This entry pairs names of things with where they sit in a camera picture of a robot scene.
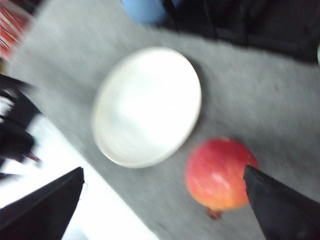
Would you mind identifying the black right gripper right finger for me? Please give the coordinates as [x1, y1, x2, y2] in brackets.
[243, 165, 320, 240]

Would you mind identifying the red yellow pomegranate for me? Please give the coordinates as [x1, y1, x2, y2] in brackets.
[185, 137, 258, 220]

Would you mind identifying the white plate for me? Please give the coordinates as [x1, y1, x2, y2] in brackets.
[91, 47, 202, 168]

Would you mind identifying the green plate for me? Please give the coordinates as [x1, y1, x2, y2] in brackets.
[317, 45, 320, 65]

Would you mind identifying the black plate rack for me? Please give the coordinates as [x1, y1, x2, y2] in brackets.
[161, 0, 320, 63]

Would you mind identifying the blue plate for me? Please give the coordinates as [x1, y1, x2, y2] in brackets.
[120, 0, 184, 26]

